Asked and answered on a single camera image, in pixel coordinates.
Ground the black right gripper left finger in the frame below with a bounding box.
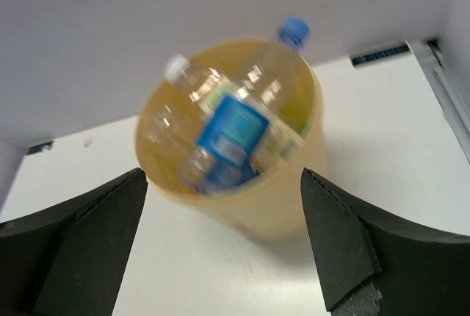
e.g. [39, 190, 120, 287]
[1, 168, 148, 315]

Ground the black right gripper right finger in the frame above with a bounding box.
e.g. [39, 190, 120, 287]
[300, 169, 469, 315]

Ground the blue label water bottle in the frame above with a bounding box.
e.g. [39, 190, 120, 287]
[179, 148, 259, 195]

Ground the blue label bottle off table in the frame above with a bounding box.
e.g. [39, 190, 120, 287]
[180, 17, 310, 194]

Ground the clear white cap bottle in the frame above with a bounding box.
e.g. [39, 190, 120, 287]
[164, 55, 303, 168]

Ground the yellow capybara bin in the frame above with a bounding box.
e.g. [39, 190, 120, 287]
[135, 40, 328, 239]

